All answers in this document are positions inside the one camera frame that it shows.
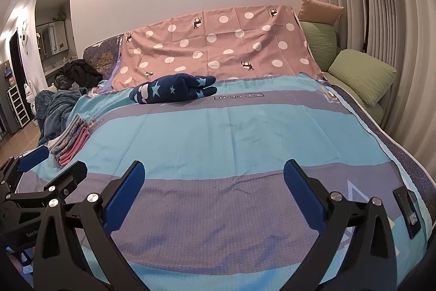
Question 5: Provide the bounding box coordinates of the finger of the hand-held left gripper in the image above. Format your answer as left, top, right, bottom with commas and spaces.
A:
0, 145, 50, 197
5, 160, 89, 210

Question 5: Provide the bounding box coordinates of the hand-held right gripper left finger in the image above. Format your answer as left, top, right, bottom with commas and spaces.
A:
32, 160, 151, 291

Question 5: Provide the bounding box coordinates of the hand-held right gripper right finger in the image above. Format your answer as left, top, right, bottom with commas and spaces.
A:
283, 160, 399, 291

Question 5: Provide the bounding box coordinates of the navy star print fleece jacket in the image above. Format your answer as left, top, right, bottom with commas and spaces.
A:
129, 73, 218, 105

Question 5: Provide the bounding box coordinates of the stack of folded clothes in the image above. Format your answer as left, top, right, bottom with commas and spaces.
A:
50, 115, 91, 167

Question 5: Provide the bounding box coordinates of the dark clothes pile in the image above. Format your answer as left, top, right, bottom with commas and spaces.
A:
54, 60, 103, 89

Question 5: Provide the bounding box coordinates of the blue-grey fleece blanket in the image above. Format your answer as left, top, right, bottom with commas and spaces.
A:
37, 88, 86, 145

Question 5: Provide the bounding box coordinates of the white shelf rack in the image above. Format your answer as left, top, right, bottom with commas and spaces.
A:
7, 86, 29, 128

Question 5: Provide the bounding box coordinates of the white cat figurine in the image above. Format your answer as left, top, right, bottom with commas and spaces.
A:
25, 80, 37, 121

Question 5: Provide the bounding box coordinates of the blue and grey striped blanket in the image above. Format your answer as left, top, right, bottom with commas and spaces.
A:
0, 74, 433, 291

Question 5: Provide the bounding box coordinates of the black smartphone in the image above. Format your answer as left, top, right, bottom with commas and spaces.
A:
393, 186, 423, 240

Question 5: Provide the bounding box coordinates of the flat green pillow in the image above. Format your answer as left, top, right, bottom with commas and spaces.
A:
328, 49, 397, 107

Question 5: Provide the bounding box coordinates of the tall green pillow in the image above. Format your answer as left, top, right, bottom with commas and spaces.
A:
300, 21, 338, 70

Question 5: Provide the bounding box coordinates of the pink polka dot sheet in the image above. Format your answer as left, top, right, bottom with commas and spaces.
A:
111, 5, 324, 90

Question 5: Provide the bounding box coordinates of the tan pillow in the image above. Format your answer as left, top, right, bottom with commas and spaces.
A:
298, 0, 344, 26

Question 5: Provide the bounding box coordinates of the grey pleated curtain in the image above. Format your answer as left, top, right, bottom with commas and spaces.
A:
317, 0, 436, 176

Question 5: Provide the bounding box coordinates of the white wall cabinet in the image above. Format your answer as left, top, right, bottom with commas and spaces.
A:
36, 20, 69, 56

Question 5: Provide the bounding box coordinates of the white wall clock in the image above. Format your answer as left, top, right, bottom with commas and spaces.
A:
19, 20, 31, 55

